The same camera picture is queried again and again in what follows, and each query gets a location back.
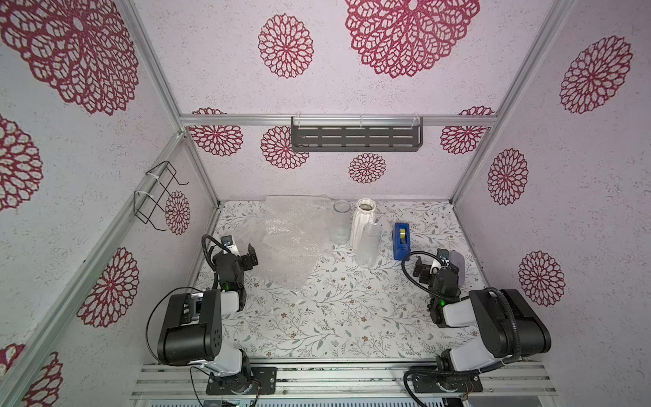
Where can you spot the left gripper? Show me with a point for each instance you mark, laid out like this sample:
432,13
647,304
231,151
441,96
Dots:
245,259

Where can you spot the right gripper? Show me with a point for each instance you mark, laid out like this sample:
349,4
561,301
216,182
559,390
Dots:
428,270

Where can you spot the clear bubble wrap sheet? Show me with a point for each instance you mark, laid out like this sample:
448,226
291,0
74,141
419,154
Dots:
291,239

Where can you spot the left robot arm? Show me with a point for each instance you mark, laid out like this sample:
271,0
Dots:
192,332

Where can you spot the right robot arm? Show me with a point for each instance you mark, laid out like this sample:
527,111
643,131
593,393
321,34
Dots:
508,328

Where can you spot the blue tape dispenser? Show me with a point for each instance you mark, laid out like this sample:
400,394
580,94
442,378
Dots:
401,240

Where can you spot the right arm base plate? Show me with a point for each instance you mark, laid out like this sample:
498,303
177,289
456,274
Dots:
431,380

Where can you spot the black wire wall rack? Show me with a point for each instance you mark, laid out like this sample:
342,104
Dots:
148,202

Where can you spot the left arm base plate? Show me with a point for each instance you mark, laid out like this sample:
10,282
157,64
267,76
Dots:
255,381

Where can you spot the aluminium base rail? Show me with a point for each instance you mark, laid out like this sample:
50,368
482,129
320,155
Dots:
301,379

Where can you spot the grey slotted wall shelf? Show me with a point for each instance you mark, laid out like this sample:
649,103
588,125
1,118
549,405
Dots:
392,137

